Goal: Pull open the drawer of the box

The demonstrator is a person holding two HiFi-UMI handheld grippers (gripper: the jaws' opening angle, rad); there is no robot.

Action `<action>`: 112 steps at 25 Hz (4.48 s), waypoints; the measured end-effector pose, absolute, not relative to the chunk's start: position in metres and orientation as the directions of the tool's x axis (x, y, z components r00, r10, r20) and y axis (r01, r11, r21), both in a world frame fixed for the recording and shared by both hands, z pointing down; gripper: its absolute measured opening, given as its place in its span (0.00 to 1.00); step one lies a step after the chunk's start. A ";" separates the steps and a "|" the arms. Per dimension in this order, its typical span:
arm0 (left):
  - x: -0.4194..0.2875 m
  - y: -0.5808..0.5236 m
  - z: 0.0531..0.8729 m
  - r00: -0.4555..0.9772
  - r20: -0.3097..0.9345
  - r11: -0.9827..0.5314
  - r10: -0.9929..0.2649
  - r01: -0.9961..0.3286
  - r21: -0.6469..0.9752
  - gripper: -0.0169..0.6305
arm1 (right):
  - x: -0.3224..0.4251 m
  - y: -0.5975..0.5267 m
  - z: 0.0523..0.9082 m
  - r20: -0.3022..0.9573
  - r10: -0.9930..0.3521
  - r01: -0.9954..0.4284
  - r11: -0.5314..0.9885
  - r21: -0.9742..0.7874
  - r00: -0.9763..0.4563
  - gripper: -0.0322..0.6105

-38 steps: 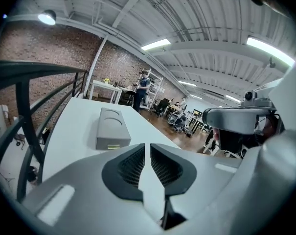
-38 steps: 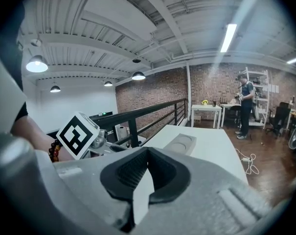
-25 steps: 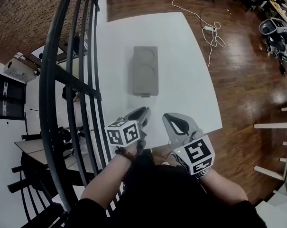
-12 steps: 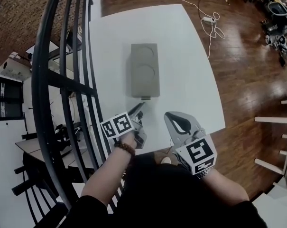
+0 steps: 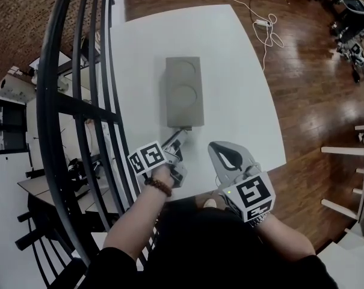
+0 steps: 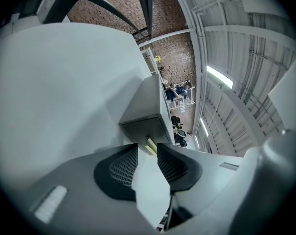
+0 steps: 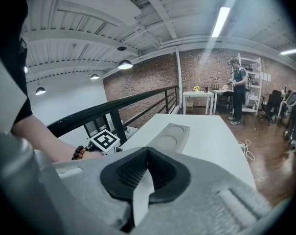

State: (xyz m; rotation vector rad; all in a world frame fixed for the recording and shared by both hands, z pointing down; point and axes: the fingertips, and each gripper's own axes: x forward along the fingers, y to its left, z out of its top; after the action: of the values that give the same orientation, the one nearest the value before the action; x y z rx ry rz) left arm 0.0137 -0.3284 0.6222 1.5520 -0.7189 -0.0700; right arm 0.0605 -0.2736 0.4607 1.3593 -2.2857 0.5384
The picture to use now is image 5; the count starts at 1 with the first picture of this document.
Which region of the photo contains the white cable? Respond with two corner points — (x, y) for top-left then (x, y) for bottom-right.
(211, 0), (285, 72)

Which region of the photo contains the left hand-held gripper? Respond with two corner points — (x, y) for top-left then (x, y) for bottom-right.
(127, 130), (190, 190)

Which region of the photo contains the white wooden rack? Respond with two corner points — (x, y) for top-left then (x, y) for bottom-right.
(321, 124), (364, 246)

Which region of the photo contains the person's right forearm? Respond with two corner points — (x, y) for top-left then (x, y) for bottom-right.
(255, 214), (317, 264)

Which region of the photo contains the person's black clothing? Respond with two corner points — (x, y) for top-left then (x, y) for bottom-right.
(82, 197), (341, 289)

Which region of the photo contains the black metal railing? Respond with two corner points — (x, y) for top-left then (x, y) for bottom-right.
(14, 0), (160, 289)

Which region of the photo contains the person's left forearm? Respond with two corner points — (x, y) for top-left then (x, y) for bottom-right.
(102, 181), (170, 263)

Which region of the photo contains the grey desk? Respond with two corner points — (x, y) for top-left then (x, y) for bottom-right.
(17, 173), (119, 216)

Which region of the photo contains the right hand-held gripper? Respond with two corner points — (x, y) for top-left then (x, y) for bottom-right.
(208, 141), (276, 224)

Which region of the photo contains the black chair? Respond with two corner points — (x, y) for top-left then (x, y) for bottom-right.
(14, 191), (89, 282)

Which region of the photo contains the black and white device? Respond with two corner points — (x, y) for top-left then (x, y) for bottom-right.
(67, 157), (102, 192)

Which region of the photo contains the white cardboard box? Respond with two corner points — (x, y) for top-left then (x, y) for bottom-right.
(0, 73), (37, 104)

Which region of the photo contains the person's left hand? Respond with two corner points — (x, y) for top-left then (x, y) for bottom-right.
(152, 163), (174, 187)

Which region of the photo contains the black framed window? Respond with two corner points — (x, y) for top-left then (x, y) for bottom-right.
(0, 96), (29, 157)

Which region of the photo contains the metal wrist watch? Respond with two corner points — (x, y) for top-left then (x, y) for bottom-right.
(248, 211), (272, 228)

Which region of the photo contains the brown bead bracelet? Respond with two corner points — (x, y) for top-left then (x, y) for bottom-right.
(144, 177), (173, 198)

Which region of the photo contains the small grey box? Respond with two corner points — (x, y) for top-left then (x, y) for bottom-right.
(159, 56), (205, 129)

